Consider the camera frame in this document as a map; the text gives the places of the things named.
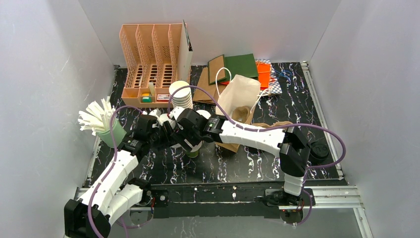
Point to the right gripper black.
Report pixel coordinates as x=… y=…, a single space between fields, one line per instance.
x=179 y=128

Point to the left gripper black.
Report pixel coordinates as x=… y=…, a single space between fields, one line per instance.
x=157 y=133

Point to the single white lid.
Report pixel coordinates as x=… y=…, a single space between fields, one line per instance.
x=178 y=144
x=204 y=113

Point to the green paper cup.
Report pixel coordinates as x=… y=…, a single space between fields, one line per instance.
x=194 y=153

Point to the stack of paper cups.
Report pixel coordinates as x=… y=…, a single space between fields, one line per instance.
x=183 y=97

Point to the tan paper bag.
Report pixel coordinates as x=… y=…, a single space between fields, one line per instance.
x=242 y=91

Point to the cardboard two-cup carrier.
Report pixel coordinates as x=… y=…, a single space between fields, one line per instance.
x=278 y=123

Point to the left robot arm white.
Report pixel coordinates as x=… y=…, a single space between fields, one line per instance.
x=96 y=210

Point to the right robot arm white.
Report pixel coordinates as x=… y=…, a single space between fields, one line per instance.
x=294 y=153

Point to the stack of white lids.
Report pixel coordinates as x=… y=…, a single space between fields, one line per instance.
x=162 y=117

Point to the green cup holder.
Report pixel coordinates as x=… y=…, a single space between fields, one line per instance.
x=116 y=135

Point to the brown kraft paper bag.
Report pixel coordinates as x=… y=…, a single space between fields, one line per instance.
x=200 y=96

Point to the green yellow small item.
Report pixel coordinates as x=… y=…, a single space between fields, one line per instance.
x=146 y=98

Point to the red white small box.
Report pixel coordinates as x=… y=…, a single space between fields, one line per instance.
x=162 y=97

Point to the white wrapped straws bundle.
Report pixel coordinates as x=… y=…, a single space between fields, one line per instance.
x=96 y=116

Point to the white folder in organizer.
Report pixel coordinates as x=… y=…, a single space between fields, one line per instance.
x=185 y=55

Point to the dark green paper bag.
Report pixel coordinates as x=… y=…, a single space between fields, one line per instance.
x=244 y=65

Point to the pink desk file organizer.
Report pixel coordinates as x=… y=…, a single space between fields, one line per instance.
x=151 y=54

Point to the orange paper bag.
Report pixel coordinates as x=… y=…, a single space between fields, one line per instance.
x=264 y=74

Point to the black round lid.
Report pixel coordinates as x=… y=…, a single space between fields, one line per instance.
x=318 y=153

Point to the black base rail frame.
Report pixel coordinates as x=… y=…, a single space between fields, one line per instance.
x=245 y=199

